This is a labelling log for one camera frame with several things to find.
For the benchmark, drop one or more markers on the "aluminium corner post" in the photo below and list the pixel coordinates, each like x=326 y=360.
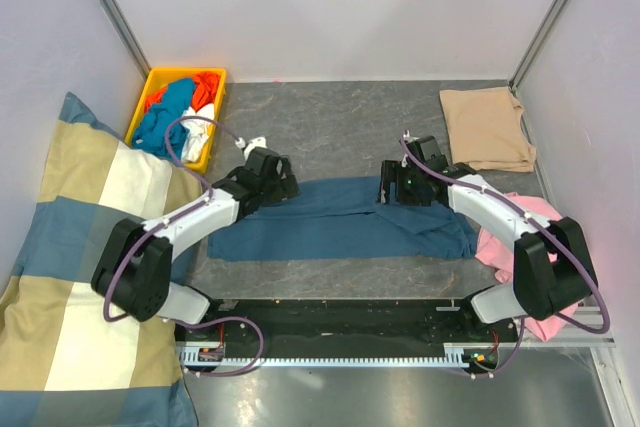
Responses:
x=126 y=35
x=536 y=45

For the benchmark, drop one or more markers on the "orange t-shirt in bin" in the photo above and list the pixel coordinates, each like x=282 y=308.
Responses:
x=203 y=85

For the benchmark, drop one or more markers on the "yellow plastic bin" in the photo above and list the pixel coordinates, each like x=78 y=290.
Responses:
x=157 y=80

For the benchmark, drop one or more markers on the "left aluminium corner post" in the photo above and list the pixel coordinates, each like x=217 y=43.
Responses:
x=126 y=35

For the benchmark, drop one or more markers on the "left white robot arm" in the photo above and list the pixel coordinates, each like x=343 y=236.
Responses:
x=134 y=273

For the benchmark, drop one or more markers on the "teal t-shirt in bin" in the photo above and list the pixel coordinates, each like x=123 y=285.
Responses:
x=161 y=109

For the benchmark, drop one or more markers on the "right aluminium corner post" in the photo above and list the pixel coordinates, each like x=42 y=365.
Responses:
x=536 y=45

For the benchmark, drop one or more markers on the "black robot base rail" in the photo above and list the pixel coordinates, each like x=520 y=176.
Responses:
x=320 y=325

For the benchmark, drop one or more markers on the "folded beige t-shirt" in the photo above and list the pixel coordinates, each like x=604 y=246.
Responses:
x=484 y=129

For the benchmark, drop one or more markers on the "dark blue t-shirt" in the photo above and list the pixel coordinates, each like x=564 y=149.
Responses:
x=340 y=218

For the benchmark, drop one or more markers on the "pink t-shirt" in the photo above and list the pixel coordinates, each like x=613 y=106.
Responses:
x=528 y=266

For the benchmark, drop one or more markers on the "grey slotted cable duct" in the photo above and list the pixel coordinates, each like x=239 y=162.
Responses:
x=206 y=357

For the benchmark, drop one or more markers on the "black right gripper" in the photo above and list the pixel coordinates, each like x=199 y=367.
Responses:
x=393 y=171

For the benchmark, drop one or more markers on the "blue beige checkered pillow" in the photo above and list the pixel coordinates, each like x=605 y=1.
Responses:
x=62 y=364

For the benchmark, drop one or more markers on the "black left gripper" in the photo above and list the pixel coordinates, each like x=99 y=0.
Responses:
x=286 y=188

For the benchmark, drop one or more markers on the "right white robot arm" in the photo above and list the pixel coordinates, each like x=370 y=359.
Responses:
x=473 y=197

